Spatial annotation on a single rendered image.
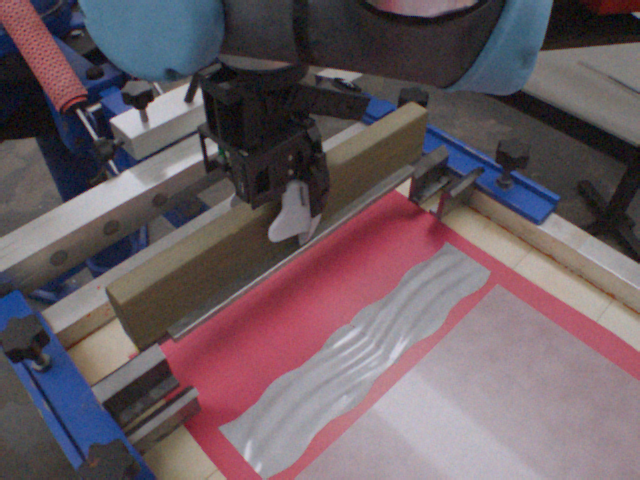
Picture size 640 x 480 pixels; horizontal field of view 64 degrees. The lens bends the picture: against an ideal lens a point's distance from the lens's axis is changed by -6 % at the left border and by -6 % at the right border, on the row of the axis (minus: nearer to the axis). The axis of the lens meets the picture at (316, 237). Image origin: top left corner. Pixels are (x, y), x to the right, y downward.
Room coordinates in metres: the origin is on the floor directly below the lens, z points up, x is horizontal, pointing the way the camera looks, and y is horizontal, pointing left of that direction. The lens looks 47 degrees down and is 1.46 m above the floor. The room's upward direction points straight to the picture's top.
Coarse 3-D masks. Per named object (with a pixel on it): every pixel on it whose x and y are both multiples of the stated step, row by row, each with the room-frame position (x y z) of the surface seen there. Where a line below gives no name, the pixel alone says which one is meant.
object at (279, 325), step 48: (288, 288) 0.39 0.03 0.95; (192, 336) 0.32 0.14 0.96; (240, 336) 0.32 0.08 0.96; (288, 336) 0.32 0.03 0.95; (192, 384) 0.26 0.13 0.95; (240, 384) 0.26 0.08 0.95; (384, 384) 0.26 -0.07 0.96; (192, 432) 0.21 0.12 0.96; (336, 432) 0.21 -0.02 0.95; (384, 432) 0.21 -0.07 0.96; (432, 432) 0.21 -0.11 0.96
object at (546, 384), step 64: (320, 256) 0.44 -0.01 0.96; (384, 256) 0.44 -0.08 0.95; (448, 320) 0.34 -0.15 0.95; (512, 320) 0.34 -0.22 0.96; (576, 320) 0.34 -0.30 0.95; (448, 384) 0.26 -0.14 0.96; (512, 384) 0.26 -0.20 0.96; (576, 384) 0.25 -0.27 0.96; (512, 448) 0.19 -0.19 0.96; (576, 448) 0.19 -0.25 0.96
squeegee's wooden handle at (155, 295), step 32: (384, 128) 0.49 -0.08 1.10; (416, 128) 0.52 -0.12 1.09; (352, 160) 0.44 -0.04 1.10; (384, 160) 0.48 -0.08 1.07; (416, 160) 0.52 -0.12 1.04; (352, 192) 0.44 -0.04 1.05; (224, 224) 0.34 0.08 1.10; (256, 224) 0.35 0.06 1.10; (160, 256) 0.30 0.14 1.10; (192, 256) 0.31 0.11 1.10; (224, 256) 0.32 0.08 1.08; (256, 256) 0.35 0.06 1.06; (128, 288) 0.27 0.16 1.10; (160, 288) 0.28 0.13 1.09; (192, 288) 0.30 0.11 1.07; (224, 288) 0.32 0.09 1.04; (128, 320) 0.25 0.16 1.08; (160, 320) 0.27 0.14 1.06
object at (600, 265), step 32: (352, 128) 0.65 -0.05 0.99; (480, 192) 0.52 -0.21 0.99; (192, 224) 0.46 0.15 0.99; (512, 224) 0.48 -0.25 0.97; (544, 224) 0.46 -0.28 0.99; (576, 256) 0.41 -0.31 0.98; (608, 256) 0.40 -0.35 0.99; (96, 288) 0.36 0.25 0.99; (608, 288) 0.37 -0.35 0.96; (64, 320) 0.31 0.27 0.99; (96, 320) 0.33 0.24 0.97
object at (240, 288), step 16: (400, 176) 0.49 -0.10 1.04; (368, 192) 0.46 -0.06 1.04; (384, 192) 0.46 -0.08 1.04; (352, 208) 0.43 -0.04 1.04; (320, 224) 0.41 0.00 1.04; (336, 224) 0.41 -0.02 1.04; (320, 240) 0.39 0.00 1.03; (288, 256) 0.36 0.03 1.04; (256, 272) 0.34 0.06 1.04; (272, 272) 0.34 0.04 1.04; (240, 288) 0.32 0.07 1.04; (208, 304) 0.30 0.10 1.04; (224, 304) 0.30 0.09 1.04; (192, 320) 0.28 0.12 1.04; (208, 320) 0.29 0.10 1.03; (176, 336) 0.26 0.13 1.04
